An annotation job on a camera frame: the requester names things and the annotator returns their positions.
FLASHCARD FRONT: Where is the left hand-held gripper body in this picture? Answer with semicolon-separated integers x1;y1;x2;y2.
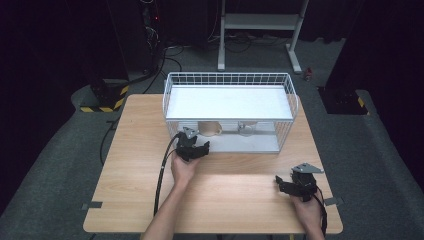
175;126;205;163

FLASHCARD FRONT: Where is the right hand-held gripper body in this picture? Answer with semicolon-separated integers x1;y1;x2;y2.
287;162;325;203

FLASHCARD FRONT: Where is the beige cup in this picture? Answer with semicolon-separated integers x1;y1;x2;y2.
197;121;223;137

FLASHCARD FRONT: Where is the white wire rack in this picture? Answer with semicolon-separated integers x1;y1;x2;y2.
162;72;300;154

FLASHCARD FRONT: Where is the person's left hand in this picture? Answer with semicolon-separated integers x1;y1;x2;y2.
170;154;202;190

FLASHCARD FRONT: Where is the person's right hand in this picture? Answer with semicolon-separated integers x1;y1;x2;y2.
289;194;324;232

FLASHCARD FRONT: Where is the grey tape strip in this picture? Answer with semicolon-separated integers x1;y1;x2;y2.
81;201;104;211
323;196;345;207

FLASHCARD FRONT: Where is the clear glass cup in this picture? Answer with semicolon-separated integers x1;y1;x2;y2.
237;121;258;137

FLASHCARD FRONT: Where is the black stand with striped base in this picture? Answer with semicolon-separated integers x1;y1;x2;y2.
79;77;130;114
317;85;370;116

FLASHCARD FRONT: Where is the dark equipment tower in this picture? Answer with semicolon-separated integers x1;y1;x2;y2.
139;0;168;75

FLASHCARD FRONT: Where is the white metal stand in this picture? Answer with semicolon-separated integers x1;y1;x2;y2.
216;0;310;75

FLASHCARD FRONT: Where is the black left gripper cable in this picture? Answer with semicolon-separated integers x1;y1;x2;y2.
153;134;181;217

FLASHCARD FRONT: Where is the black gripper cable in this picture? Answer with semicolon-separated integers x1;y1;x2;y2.
153;134;181;217
313;186;329;236

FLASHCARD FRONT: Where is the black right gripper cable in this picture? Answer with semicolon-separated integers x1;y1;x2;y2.
313;186;329;236

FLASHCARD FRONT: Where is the thin black floor cable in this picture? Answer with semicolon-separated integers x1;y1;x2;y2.
99;119;120;166

